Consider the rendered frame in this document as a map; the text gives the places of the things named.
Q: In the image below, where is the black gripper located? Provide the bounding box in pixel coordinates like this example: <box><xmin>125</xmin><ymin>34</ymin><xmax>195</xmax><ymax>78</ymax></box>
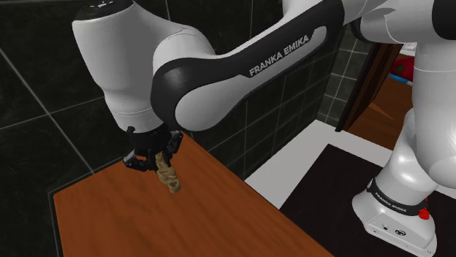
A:
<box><xmin>122</xmin><ymin>123</ymin><xmax>185</xmax><ymax>173</ymax></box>

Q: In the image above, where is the tan twisted lumpy object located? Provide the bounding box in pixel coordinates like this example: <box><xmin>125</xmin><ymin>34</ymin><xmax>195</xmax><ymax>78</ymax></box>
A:
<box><xmin>154</xmin><ymin>153</ymin><xmax>183</xmax><ymax>195</ymax></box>

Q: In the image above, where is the brown wooden table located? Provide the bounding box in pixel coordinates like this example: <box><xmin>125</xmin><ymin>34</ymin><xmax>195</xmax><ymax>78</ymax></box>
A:
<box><xmin>53</xmin><ymin>133</ymin><xmax>335</xmax><ymax>257</ymax></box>

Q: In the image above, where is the dark robot stand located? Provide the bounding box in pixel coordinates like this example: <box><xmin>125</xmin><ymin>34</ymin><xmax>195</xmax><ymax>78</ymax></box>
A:
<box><xmin>278</xmin><ymin>143</ymin><xmax>456</xmax><ymax>257</ymax></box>

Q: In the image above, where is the dark brown wooden door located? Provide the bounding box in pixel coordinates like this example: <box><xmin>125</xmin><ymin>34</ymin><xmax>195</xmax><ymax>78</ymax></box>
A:
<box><xmin>335</xmin><ymin>42</ymin><xmax>404</xmax><ymax>134</ymax></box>

